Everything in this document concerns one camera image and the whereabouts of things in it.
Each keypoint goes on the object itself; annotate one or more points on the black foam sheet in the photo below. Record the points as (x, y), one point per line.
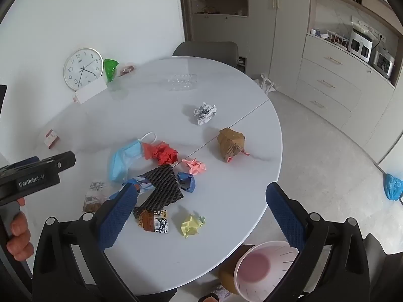
(160, 184)

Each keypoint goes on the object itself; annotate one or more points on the person's left hand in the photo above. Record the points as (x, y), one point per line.
(20, 239)

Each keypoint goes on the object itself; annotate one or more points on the green plastic bag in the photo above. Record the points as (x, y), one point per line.
(110, 69)

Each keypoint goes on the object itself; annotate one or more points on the yellow paper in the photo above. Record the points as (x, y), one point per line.
(191, 225)

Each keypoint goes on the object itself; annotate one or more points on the white dish rack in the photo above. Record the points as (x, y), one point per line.
(337, 39)

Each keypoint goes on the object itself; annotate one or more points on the beige tall cupboard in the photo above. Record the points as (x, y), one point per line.
(264, 31)

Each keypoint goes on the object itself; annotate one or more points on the white printed crumpled paper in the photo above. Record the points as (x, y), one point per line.
(205, 112)

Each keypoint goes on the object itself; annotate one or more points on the pink crumpled paper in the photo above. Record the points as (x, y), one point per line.
(194, 166)

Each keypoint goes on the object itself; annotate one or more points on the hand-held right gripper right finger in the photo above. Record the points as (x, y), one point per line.
(283, 214)

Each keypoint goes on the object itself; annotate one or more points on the blue face mask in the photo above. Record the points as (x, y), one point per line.
(121, 160)

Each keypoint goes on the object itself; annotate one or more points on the brown printed snack packet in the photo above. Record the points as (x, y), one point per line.
(154, 221)

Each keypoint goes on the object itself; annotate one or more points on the white plastic bag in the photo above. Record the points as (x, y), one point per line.
(267, 83)

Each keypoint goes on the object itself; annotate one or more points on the clear snack bag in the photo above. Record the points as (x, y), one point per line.
(93, 196)

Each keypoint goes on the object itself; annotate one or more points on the red paper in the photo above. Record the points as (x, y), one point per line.
(162, 153)

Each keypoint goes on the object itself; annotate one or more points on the beige drawer cabinet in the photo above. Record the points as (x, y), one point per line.
(330, 78)

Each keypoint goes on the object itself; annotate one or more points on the blue plastic bag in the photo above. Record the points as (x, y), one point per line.
(393, 187)

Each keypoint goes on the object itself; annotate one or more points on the white card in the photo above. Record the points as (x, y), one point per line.
(91, 90)

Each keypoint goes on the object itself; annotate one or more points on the brown box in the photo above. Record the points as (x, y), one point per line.
(227, 276)

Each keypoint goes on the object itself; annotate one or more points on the small red white box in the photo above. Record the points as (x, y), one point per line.
(52, 139)

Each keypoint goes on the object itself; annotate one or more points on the clear plastic tray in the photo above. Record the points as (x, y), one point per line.
(182, 81)

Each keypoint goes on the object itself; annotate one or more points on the silver countertop appliance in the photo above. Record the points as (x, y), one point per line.
(383, 63)

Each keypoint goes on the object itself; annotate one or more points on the white wall clock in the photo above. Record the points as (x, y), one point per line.
(82, 68)

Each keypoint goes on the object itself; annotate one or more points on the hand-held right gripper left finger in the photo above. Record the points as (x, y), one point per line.
(116, 217)

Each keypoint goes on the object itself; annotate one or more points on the pink plastic bin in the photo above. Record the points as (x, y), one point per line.
(255, 267)

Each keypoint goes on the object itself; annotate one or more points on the brown crumpled paper bag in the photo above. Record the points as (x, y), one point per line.
(229, 144)

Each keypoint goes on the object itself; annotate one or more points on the white countertop oven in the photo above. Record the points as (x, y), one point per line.
(359, 45)

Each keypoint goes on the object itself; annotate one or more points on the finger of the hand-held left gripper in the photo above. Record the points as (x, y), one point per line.
(61, 161)

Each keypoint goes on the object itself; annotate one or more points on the grey sneaker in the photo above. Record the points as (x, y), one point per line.
(222, 292)

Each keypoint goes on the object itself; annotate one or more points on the blue printed wrapper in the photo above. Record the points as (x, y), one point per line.
(143, 185)

